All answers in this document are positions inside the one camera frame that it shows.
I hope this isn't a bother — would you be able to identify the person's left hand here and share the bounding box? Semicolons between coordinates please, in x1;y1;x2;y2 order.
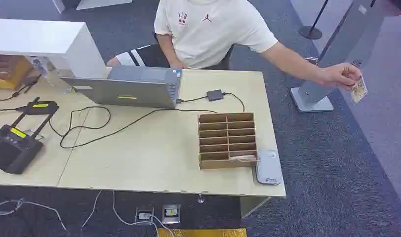
316;62;363;92

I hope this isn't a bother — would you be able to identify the printed card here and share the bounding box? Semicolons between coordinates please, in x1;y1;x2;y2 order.
350;76;368;104

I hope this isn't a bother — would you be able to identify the grey kiosk stand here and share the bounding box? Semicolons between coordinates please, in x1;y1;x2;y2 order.
290;0;385;114

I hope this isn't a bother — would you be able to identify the grey flat card reader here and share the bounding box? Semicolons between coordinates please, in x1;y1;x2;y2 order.
255;149;284;186

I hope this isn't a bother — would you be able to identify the black power adapter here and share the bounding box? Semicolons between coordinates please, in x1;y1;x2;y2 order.
206;89;225;102

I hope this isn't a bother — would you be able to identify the card in wooden box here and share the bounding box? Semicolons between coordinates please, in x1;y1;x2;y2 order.
229;155;258;163

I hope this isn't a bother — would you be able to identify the wooden card box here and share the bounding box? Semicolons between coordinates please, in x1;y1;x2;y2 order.
197;112;259;170

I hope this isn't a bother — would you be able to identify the person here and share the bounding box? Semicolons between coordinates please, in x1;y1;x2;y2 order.
106;0;280;71

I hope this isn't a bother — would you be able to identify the desk leg panel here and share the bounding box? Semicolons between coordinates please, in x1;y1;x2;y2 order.
239;196;272;219

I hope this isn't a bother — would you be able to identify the yellow floor mat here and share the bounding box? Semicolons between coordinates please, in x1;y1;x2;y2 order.
157;228;248;237

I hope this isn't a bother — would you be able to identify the grey laptop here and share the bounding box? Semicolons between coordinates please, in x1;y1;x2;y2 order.
60;65;183;110

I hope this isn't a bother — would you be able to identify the silver floor socket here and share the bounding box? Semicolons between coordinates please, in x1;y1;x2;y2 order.
161;204;182;225
134;206;155;226

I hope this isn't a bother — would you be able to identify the clear plastic holder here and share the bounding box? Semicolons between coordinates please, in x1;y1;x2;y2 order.
25;56;58;78

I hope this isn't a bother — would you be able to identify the black box with yellow label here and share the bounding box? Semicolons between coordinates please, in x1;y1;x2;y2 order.
23;96;60;116

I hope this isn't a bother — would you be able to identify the white cabinet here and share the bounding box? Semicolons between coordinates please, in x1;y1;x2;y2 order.
0;18;108;79

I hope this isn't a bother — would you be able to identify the brown wooden crate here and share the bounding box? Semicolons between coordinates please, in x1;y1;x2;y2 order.
0;54;35;91

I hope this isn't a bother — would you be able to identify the black router with antennas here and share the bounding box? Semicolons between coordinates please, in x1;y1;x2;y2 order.
0;111;53;175

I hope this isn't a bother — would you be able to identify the black stanchion post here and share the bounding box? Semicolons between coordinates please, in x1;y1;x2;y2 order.
298;0;329;41

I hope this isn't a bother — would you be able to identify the black adapter cable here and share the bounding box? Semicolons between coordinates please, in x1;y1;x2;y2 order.
175;92;246;113

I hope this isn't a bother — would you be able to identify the long black cable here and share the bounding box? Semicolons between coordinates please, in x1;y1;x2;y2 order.
49;106;219;150

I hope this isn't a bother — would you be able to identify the white floor cable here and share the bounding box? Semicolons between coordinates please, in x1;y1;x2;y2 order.
0;197;67;232
80;190;175;237

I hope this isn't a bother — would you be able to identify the thin black cable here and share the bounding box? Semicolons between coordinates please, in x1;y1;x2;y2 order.
0;74;43;102

